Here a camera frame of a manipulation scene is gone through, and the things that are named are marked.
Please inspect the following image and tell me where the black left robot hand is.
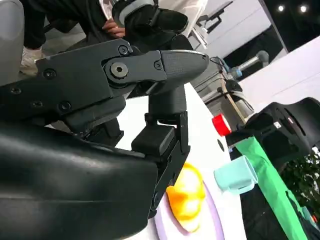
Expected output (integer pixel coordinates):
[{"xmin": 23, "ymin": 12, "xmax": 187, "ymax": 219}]
[{"xmin": 124, "ymin": 4, "xmax": 193, "ymax": 52}]

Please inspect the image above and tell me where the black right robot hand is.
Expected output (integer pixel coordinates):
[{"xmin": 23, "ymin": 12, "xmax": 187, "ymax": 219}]
[{"xmin": 0, "ymin": 38, "xmax": 210, "ymax": 240}]

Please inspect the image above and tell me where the orange white toy bread roll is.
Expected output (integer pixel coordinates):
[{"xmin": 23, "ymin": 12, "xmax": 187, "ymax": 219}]
[{"xmin": 165, "ymin": 161, "xmax": 207, "ymax": 233}]

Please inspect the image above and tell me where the person's hand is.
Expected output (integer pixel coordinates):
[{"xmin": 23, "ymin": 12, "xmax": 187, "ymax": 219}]
[{"xmin": 102, "ymin": 19, "xmax": 126, "ymax": 38}]

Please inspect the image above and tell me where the white workshop desk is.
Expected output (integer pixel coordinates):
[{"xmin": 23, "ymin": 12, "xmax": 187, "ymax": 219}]
[{"xmin": 188, "ymin": 0, "xmax": 235, "ymax": 50}]

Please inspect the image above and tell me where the person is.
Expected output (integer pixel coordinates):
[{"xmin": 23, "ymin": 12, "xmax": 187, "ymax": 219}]
[{"xmin": 19, "ymin": 0, "xmax": 131, "ymax": 76}]

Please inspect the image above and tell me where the wooden stick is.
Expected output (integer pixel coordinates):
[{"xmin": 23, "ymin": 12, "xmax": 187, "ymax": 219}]
[{"xmin": 220, "ymin": 79, "xmax": 248, "ymax": 125}]

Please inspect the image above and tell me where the red round cap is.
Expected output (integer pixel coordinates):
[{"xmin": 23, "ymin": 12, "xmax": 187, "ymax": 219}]
[{"xmin": 211, "ymin": 113, "xmax": 232, "ymax": 137}]

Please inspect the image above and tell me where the grey padded seat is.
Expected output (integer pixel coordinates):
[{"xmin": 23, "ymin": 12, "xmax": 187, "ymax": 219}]
[{"xmin": 0, "ymin": 0, "xmax": 25, "ymax": 86}]

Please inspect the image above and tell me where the lilac plate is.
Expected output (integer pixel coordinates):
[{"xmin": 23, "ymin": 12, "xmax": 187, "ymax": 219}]
[{"xmin": 154, "ymin": 179, "xmax": 225, "ymax": 240}]

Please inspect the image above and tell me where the pale green mug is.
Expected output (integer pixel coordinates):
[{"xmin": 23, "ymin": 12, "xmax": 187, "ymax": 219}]
[{"xmin": 213, "ymin": 154, "xmax": 259, "ymax": 195}]

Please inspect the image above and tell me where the green cloth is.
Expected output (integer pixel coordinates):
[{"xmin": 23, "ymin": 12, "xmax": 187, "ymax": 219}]
[{"xmin": 234, "ymin": 136, "xmax": 310, "ymax": 240}]

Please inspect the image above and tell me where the green plant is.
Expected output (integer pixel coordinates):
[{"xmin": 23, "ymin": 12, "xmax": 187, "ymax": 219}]
[{"xmin": 281, "ymin": 147, "xmax": 320, "ymax": 221}]

